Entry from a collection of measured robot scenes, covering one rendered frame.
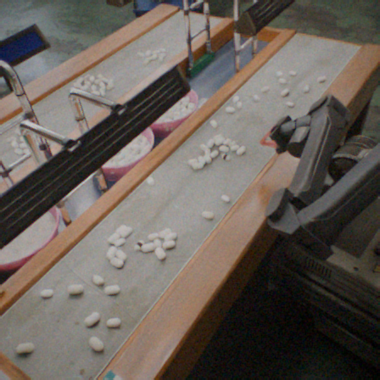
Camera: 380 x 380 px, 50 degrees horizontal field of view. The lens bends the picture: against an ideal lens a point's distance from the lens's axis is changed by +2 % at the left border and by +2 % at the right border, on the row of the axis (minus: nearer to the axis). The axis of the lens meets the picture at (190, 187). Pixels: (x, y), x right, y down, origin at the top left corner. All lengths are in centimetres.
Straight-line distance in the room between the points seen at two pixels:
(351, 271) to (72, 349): 88
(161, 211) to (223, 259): 26
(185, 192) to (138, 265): 28
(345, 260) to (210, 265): 56
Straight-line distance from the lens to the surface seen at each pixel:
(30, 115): 131
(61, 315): 107
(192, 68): 190
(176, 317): 97
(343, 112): 104
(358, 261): 145
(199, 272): 102
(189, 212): 118
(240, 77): 171
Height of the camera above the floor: 162
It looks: 45 degrees down
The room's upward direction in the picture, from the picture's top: 6 degrees counter-clockwise
